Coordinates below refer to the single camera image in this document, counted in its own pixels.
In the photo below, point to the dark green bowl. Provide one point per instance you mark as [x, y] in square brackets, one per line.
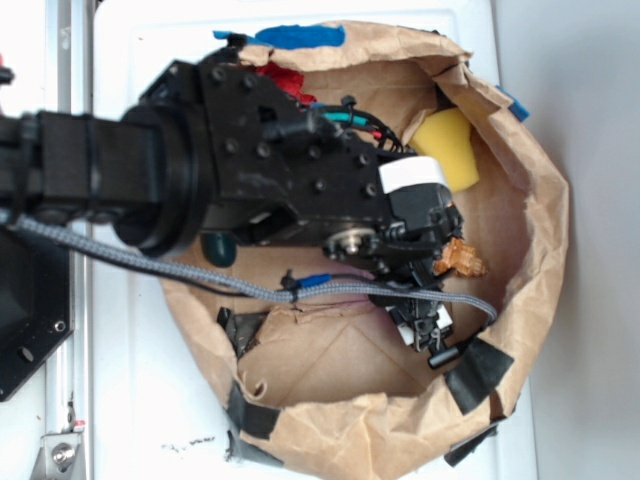
[219, 249]

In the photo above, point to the aluminium extrusion rail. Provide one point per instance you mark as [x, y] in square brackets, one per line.
[66, 447]

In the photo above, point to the red crumpled paper flower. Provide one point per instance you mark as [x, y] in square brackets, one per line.
[291, 82]

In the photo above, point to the brown paper bag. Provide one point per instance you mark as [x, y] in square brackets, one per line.
[327, 386]

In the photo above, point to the yellow sponge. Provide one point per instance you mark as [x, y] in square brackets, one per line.
[446, 136]

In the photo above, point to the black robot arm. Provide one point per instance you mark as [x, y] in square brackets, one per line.
[58, 167]

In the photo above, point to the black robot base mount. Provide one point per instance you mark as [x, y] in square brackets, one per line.
[35, 306]

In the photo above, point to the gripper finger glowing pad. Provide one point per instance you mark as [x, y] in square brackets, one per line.
[424, 324]
[419, 195]

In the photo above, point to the orange spiral seashell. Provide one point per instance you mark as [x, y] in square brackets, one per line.
[462, 259]

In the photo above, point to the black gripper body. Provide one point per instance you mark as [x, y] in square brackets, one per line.
[266, 170]

